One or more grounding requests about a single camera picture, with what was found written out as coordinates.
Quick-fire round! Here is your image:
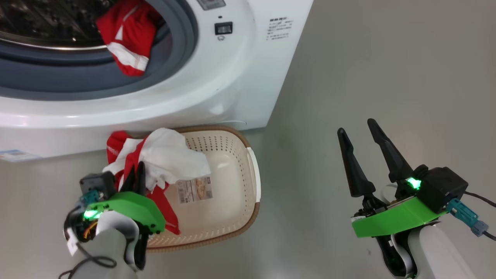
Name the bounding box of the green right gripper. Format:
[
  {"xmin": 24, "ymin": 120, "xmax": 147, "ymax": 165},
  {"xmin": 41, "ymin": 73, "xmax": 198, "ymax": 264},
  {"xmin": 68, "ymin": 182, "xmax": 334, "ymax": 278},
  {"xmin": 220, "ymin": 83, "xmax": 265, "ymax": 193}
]
[{"xmin": 337, "ymin": 118, "xmax": 448, "ymax": 238}]

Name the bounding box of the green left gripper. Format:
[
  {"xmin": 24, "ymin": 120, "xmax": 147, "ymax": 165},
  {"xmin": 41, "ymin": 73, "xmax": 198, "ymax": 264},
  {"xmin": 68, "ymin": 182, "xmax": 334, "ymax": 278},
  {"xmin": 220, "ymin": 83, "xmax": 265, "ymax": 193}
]
[{"xmin": 87, "ymin": 161, "xmax": 167, "ymax": 234}]

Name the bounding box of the red jersey with printed band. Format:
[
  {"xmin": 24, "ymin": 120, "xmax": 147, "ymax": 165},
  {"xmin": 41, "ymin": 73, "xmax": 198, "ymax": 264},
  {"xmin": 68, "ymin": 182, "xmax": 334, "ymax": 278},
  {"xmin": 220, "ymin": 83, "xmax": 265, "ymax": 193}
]
[{"xmin": 103, "ymin": 131, "xmax": 181, "ymax": 236}]

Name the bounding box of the white garment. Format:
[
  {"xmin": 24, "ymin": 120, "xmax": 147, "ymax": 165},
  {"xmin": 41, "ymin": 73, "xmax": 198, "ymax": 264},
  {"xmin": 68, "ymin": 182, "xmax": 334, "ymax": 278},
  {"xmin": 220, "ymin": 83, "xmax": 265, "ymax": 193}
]
[{"xmin": 138, "ymin": 128, "xmax": 212, "ymax": 191}]

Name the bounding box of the red jersey with white stripe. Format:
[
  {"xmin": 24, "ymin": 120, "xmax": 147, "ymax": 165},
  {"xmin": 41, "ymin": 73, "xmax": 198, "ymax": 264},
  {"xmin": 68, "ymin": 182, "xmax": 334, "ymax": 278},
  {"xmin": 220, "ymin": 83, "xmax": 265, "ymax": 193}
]
[{"xmin": 96, "ymin": 0, "xmax": 162, "ymax": 77}]

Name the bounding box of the basket product label sticker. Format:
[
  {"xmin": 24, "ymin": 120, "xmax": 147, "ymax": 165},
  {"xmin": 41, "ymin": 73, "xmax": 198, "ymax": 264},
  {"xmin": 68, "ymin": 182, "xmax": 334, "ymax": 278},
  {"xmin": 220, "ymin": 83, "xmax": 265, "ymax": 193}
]
[{"xmin": 177, "ymin": 177, "xmax": 214, "ymax": 205}]

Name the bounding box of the cream perforated laundry basket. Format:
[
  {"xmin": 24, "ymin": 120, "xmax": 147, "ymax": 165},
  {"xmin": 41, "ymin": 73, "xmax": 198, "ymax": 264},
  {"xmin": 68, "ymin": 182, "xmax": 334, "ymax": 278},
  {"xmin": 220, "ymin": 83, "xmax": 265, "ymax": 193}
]
[{"xmin": 128, "ymin": 125, "xmax": 262, "ymax": 254}]

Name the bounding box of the grey rubber door gasket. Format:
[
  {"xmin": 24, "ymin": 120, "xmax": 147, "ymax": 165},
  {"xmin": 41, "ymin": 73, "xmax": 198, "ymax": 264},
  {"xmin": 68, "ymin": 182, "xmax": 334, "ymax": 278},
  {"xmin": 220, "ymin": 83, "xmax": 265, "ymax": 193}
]
[{"xmin": 0, "ymin": 0, "xmax": 199, "ymax": 102}]

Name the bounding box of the white front-load washing machine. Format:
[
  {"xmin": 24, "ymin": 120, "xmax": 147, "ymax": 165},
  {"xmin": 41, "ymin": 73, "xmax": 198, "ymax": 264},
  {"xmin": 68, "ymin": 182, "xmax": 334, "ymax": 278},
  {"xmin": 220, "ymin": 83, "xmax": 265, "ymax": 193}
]
[{"xmin": 0, "ymin": 0, "xmax": 315, "ymax": 160}]

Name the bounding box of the blue energy label sticker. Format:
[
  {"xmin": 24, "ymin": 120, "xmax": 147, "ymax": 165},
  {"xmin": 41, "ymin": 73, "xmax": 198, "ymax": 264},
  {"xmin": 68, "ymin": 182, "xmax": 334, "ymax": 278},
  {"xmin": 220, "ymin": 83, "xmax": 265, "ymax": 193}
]
[{"xmin": 0, "ymin": 150, "xmax": 43, "ymax": 163}]

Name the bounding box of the stainless steel washer drum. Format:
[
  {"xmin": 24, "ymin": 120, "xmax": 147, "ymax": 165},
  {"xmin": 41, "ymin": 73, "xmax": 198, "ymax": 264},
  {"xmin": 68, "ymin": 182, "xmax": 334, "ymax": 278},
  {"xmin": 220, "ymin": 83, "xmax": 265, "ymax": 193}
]
[{"xmin": 0, "ymin": 0, "xmax": 117, "ymax": 49}]

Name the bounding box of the grey warning sticker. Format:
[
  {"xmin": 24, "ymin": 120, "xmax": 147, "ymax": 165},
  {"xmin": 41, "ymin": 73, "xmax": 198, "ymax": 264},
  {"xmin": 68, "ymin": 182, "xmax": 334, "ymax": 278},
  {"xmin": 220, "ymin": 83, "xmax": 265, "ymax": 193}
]
[{"xmin": 196, "ymin": 0, "xmax": 227, "ymax": 11}]

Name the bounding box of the teal left camera connector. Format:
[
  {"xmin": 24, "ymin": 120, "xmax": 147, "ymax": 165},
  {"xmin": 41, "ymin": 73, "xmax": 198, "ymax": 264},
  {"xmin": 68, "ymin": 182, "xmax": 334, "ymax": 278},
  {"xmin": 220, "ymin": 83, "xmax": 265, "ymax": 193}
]
[{"xmin": 81, "ymin": 189, "xmax": 102, "ymax": 205}]

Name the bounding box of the teal camera connector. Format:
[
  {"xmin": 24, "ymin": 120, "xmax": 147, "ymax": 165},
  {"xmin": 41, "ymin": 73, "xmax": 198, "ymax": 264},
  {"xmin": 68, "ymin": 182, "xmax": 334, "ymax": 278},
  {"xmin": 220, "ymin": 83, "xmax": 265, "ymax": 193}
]
[
  {"xmin": 446, "ymin": 198, "xmax": 490, "ymax": 237},
  {"xmin": 81, "ymin": 189, "xmax": 102, "ymax": 205}
]

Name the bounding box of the teal right camera connector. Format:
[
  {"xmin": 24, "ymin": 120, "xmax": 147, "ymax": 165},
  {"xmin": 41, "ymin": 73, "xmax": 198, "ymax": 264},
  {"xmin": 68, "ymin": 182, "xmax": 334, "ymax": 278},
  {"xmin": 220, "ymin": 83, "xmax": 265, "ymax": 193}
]
[{"xmin": 446, "ymin": 198, "xmax": 490, "ymax": 237}]

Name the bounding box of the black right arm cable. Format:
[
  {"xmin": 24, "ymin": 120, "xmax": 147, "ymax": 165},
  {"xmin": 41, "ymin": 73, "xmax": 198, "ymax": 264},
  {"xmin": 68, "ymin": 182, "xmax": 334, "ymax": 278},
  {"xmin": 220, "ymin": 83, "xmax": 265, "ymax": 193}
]
[{"xmin": 463, "ymin": 191, "xmax": 496, "ymax": 241}]

